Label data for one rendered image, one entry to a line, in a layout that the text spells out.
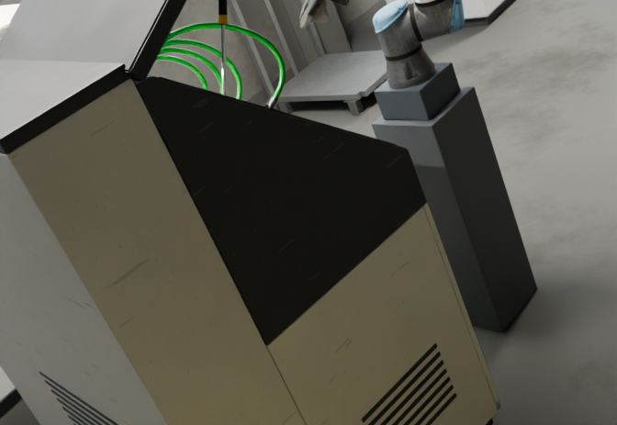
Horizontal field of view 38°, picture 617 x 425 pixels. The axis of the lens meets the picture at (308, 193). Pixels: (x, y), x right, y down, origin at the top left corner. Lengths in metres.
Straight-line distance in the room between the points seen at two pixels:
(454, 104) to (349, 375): 0.95
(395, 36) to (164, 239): 1.12
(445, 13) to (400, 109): 0.33
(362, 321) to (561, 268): 1.23
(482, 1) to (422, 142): 2.88
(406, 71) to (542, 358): 1.00
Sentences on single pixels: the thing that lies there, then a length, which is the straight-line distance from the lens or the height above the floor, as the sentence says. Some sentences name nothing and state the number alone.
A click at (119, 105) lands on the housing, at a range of 1.72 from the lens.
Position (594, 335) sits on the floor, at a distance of 2.96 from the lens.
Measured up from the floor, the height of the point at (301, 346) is 0.72.
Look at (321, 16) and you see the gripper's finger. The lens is 2.11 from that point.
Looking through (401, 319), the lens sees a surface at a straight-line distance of 2.29.
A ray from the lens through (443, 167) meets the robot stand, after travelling 2.70.
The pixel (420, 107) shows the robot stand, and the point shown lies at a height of 0.84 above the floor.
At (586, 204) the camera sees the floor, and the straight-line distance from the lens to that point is 3.57.
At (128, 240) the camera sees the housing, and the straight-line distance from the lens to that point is 1.76.
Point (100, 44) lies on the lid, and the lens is 1.87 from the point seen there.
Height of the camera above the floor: 1.90
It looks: 26 degrees down
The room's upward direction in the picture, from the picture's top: 23 degrees counter-clockwise
